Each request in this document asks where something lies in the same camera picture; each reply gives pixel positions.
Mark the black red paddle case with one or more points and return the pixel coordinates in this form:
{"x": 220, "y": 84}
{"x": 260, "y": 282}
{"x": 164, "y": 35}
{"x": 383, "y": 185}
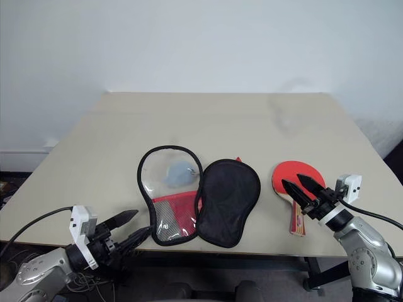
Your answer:
{"x": 226, "y": 201}

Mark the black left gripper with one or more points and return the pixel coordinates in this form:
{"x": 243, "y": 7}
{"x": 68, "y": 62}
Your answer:
{"x": 108, "y": 248}

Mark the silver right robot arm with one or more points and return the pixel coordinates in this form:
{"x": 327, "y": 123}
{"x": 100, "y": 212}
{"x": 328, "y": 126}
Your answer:
{"x": 371, "y": 251}

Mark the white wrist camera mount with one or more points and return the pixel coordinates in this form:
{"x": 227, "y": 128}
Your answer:
{"x": 82, "y": 220}
{"x": 351, "y": 185}

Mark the red table tennis paddle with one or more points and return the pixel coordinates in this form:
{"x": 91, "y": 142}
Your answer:
{"x": 285, "y": 176}

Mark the white wall socket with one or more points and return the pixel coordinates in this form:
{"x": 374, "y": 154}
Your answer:
{"x": 50, "y": 142}

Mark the dark metal table frame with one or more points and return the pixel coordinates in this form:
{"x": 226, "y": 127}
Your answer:
{"x": 252, "y": 267}

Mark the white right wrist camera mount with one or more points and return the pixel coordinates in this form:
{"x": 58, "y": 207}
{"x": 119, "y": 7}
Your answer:
{"x": 351, "y": 185}

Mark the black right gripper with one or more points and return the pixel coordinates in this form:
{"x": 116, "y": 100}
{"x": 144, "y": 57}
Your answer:
{"x": 324, "y": 203}

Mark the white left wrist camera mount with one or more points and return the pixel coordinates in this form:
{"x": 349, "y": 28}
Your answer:
{"x": 82, "y": 220}

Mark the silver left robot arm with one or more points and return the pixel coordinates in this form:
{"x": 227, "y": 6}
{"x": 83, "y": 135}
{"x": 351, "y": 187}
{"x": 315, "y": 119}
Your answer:
{"x": 37, "y": 273}

